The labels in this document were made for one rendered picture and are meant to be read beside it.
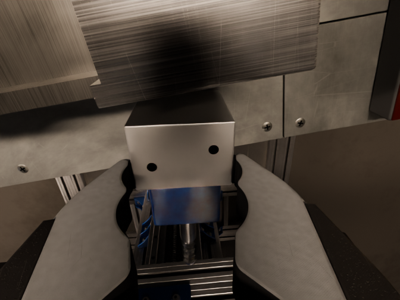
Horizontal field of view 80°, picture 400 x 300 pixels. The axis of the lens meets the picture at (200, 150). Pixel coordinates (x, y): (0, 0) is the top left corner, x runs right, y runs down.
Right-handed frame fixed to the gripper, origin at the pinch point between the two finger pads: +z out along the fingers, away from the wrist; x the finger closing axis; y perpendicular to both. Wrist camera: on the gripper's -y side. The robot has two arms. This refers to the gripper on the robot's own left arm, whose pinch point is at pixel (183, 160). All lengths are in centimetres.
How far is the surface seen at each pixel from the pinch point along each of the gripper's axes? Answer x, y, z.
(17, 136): -11.1, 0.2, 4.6
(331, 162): 70, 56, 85
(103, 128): -5.4, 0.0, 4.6
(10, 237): -95, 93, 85
